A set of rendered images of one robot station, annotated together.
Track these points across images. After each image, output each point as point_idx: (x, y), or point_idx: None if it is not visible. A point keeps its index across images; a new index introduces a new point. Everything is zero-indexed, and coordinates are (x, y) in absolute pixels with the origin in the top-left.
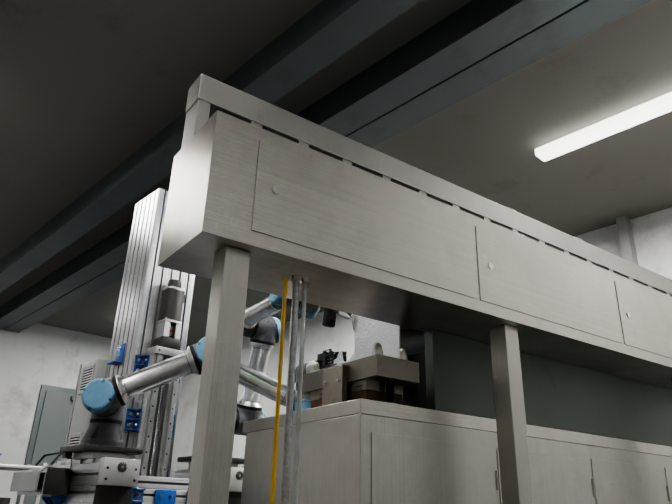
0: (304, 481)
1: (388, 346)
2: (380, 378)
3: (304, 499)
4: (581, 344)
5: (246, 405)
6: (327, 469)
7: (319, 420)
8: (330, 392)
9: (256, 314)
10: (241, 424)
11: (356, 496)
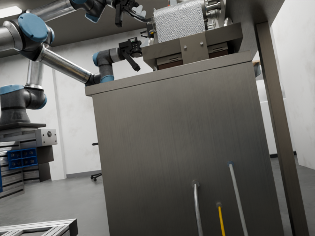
0: (186, 118)
1: (194, 33)
2: (235, 42)
3: (190, 131)
4: (257, 46)
5: (34, 87)
6: (216, 106)
7: (196, 72)
8: (193, 53)
9: (49, 12)
10: (33, 100)
11: (258, 119)
